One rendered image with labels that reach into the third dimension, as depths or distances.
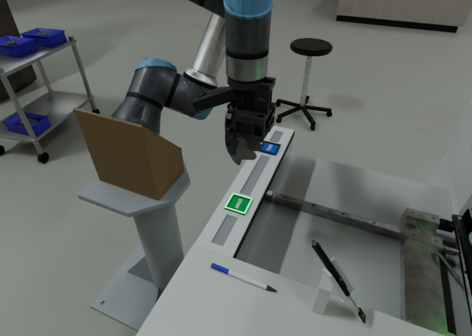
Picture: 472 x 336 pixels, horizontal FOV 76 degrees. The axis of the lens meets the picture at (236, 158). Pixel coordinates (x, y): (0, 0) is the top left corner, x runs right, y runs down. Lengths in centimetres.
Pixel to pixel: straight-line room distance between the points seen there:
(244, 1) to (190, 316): 54
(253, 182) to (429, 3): 597
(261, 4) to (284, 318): 53
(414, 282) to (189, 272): 51
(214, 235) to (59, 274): 141
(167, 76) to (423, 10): 593
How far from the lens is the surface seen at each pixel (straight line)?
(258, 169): 89
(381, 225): 97
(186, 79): 98
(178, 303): 64
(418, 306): 82
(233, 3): 51
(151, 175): 94
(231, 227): 74
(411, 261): 88
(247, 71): 53
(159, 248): 128
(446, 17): 667
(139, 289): 180
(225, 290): 64
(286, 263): 85
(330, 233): 94
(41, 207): 246
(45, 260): 213
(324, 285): 57
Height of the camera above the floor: 153
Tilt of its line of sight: 38 degrees down
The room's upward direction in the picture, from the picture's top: straight up
